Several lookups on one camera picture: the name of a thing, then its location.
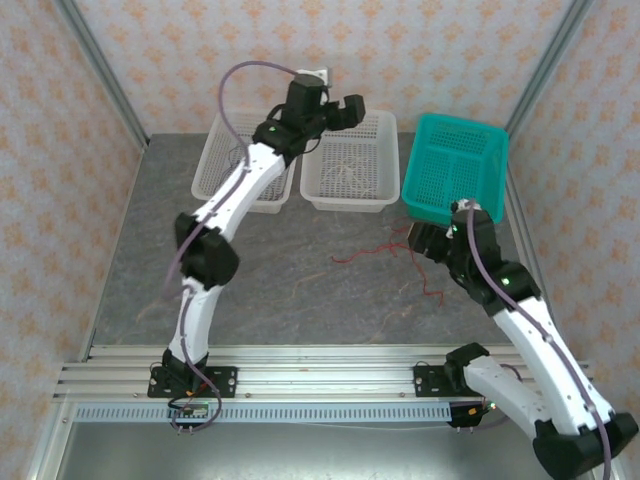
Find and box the left control board with wires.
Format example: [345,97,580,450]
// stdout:
[167,384,224,435]

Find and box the white perforated plastic basket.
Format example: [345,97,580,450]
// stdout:
[298,108,401,214]
[191,110,301,215]

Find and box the thin white cable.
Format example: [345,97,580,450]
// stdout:
[322,154,376,194]

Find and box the white slotted cable duct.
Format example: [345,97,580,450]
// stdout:
[74,403,454,424]

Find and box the teal perforated plastic basket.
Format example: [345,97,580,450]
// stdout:
[401,113,510,233]

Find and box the thick purple right arm cable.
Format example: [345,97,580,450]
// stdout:
[467,202,614,480]

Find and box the thick purple left arm cable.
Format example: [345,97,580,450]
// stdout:
[163,60,301,426]

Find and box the right control board with wires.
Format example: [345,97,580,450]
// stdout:
[449,399,509,434]

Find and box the control board with wires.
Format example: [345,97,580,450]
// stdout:
[449,399,509,434]
[167,384,224,435]

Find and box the aluminium frame post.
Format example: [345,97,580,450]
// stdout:
[52,0,151,151]
[503,0,596,134]

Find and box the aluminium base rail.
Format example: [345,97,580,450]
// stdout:
[54,344,601,401]

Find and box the thin red cable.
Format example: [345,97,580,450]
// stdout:
[332,217,447,306]

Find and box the thick purple arm cable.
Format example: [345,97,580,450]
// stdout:
[163,60,301,426]
[467,202,614,480]

